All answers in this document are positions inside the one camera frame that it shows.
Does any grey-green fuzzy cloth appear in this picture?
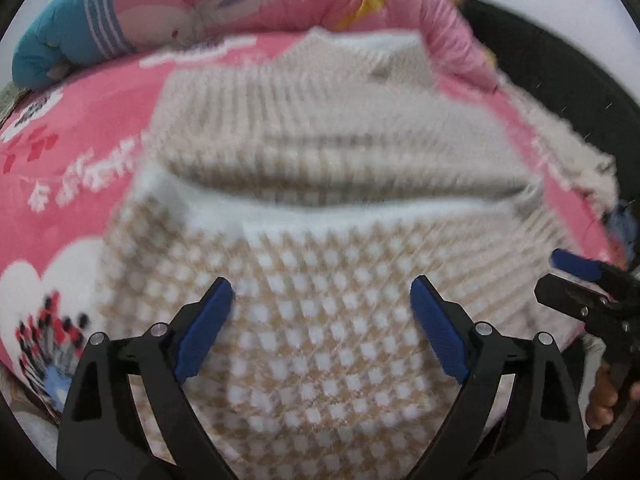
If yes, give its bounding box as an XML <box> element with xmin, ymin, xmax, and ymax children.
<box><xmin>0</xmin><ymin>82</ymin><xmax>32</xmax><ymax>123</ymax></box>

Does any dark cloth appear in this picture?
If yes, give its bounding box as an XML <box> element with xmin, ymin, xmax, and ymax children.
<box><xmin>457</xmin><ymin>0</ymin><xmax>640</xmax><ymax>216</ymax></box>

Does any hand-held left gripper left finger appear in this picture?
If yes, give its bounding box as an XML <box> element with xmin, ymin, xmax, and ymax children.
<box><xmin>56</xmin><ymin>276</ymin><xmax>236</xmax><ymax>480</ymax></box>

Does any person's right hand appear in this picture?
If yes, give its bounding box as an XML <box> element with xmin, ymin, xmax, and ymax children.
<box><xmin>585</xmin><ymin>359</ymin><xmax>640</xmax><ymax>432</ymax></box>

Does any beige checked knit sweater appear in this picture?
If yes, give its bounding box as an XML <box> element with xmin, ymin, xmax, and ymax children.
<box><xmin>92</xmin><ymin>27</ymin><xmax>621</xmax><ymax>480</ymax></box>

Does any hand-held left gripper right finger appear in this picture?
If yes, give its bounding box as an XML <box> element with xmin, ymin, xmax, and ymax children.
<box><xmin>408</xmin><ymin>275</ymin><xmax>589</xmax><ymax>480</ymax></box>

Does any pink floral blanket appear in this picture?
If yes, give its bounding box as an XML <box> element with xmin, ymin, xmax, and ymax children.
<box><xmin>0</xmin><ymin>30</ymin><xmax>623</xmax><ymax>413</ymax></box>

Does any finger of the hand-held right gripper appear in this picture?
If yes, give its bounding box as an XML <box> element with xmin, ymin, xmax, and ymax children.
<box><xmin>549</xmin><ymin>248</ymin><xmax>640</xmax><ymax>301</ymax></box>
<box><xmin>534</xmin><ymin>274</ymin><xmax>613</xmax><ymax>323</ymax></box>

